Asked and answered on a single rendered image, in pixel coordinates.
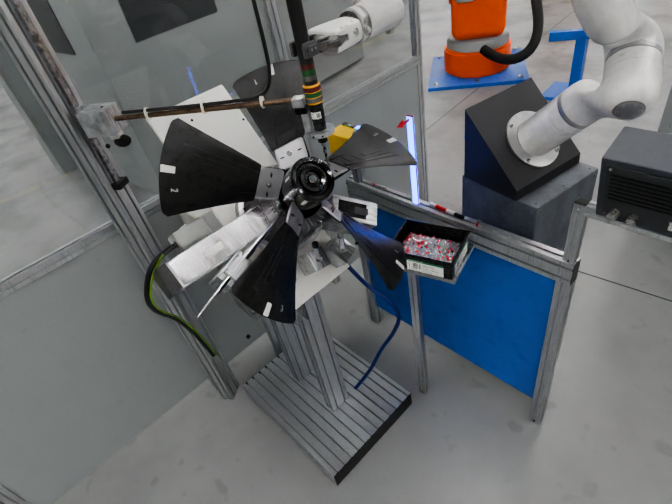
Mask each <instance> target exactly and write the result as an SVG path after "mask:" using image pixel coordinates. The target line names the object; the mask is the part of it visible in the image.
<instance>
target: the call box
mask: <svg viewBox="0 0 672 504"><path fill-rule="evenodd" d="M355 130H357V129H355V128H351V126H350V127H347V126H343V125H342V124H341V125H339V126H338V127H336V128H335V132H334V133H333V134H332V135H330V136H329V137H328V141H329V146H330V151H331V154H333V153H334V152H335V151H336V150H337V149H338V148H340V147H341V146H342V145H343V144H344V143H345V142H346V141H347V140H348V139H349V138H350V137H351V136H352V135H353V134H354V131H355Z"/></svg>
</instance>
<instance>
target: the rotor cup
mask: <svg viewBox="0 0 672 504"><path fill-rule="evenodd" d="M310 175H314V176H315V177H316V178H317V181H316V182H315V183H311V182H310V181H309V176H310ZM288 176H289V179H288V181H287V182H286V183H285V180H286V178H287V177H288ZM333 189H334V176H333V173H332V171H331V169H330V168H329V166H328V165H327V164H326V163H325V162H324V161H322V160H320V159H318V158H316V157H303V158H301V159H299V160H297V161H296V162H295V163H294V164H293V165H292V166H291V167H290V169H289V170H287V171H285V172H284V177H283V181H282V185H281V189H280V193H279V197H278V199H277V200H272V201H273V203H274V205H275V207H276V208H277V209H278V211H279V212H280V213H282V214H283V215H284V216H286V213H287V210H288V206H289V203H290V200H292V202H294V203H295V204H296V206H297V207H298V209H299V210H300V211H301V213H302V214H303V220H304V219H308V218H310V217H311V216H313V215H314V214H315V213H316V212H317V211H318V210H319V209H320V207H321V203H322V202H323V201H325V200H326V199H327V198H328V197H329V196H330V195H331V193H332V191H333ZM304 200H305V201H307V202H306V203H305V204H304V205H301V203H302V202H303V201H304Z"/></svg>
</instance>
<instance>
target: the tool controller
mask: <svg viewBox="0 0 672 504"><path fill-rule="evenodd" d="M596 214H597V215H600V216H603V217H606V218H607V219H609V220H611V221H615V220H616V221H620V222H623V223H626V224H627V225H628V226H636V227H640V228H643V229H647V230H650V231H653V232H657V233H660V234H663V235H667V236H670V237H672V134H669V133H663V132H657V131H651V130H646V129H640V128H634V127H628V126H625V127H623V129H622V130H621V131H620V133H619V134H618V136H617V137H616V138H615V140H614V141H613V143H612V144H611V145H610V147H609V148H608V150H607V151H606V152H605V154H604V155H603V157H602V160H601V169H600V177H599V186H598V195H597V203H596Z"/></svg>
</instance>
